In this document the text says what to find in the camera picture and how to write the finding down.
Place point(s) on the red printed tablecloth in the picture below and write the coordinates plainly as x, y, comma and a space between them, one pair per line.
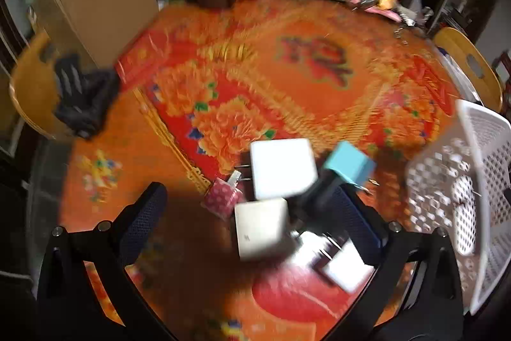
279, 97

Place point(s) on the white cube charger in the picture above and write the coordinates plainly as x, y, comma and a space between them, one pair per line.
261, 229

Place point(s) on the teal charger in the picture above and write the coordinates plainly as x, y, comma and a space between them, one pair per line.
349, 165

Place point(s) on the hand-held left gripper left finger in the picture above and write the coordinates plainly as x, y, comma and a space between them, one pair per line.
153, 201

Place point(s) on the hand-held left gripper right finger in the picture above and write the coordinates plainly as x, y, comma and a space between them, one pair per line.
355, 221

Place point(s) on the black charger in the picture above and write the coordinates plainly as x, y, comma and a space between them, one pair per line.
315, 194

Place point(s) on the large white charger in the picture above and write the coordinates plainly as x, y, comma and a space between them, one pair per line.
281, 167

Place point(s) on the wooden chair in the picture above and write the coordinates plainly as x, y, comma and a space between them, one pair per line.
28, 85
469, 57

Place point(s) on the black glove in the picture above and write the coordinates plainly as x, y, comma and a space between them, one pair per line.
84, 97

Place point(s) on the pink polka dot charger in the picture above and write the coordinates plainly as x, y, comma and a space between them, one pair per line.
221, 198

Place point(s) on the white perforated plastic basket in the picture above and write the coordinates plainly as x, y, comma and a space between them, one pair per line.
477, 173

